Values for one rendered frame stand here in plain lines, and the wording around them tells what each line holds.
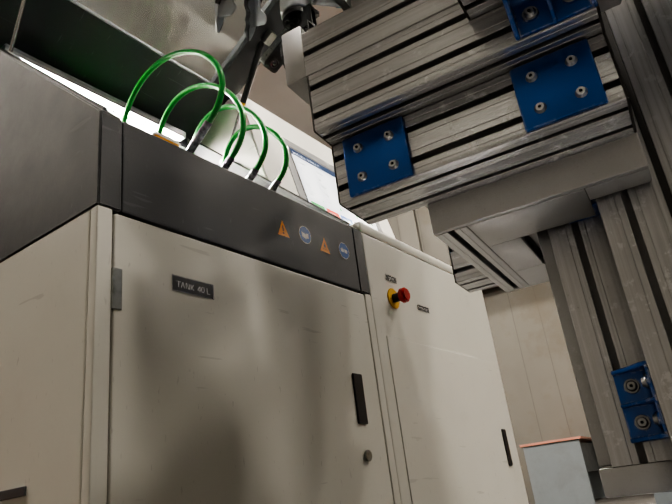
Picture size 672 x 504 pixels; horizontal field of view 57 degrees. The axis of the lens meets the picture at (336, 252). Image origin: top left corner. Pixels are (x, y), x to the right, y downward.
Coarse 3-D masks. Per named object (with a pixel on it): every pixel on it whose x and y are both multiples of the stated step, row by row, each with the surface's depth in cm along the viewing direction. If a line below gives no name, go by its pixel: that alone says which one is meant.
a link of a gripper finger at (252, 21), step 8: (248, 0) 129; (256, 0) 129; (248, 8) 130; (256, 8) 130; (248, 16) 131; (256, 16) 131; (264, 16) 129; (248, 24) 132; (256, 24) 131; (264, 24) 130; (248, 32) 132; (248, 40) 133
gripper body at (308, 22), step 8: (296, 8) 140; (304, 8) 140; (312, 8) 140; (288, 16) 141; (296, 16) 141; (304, 16) 139; (312, 16) 140; (296, 24) 141; (304, 24) 136; (312, 24) 137
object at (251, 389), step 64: (128, 256) 88; (192, 256) 98; (128, 320) 84; (192, 320) 94; (256, 320) 106; (320, 320) 121; (128, 384) 81; (192, 384) 90; (256, 384) 101; (320, 384) 114; (128, 448) 78; (192, 448) 86; (256, 448) 96; (320, 448) 109; (384, 448) 125
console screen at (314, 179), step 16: (288, 144) 194; (304, 160) 197; (320, 160) 208; (304, 176) 190; (320, 176) 200; (304, 192) 184; (320, 192) 193; (336, 192) 203; (336, 208) 196; (352, 224) 199; (368, 224) 210
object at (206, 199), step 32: (128, 128) 96; (128, 160) 94; (160, 160) 99; (192, 160) 105; (128, 192) 92; (160, 192) 97; (192, 192) 103; (224, 192) 110; (256, 192) 117; (160, 224) 95; (192, 224) 100; (224, 224) 107; (256, 224) 114; (320, 224) 132; (256, 256) 111; (288, 256) 119; (320, 256) 128; (352, 256) 139; (352, 288) 135
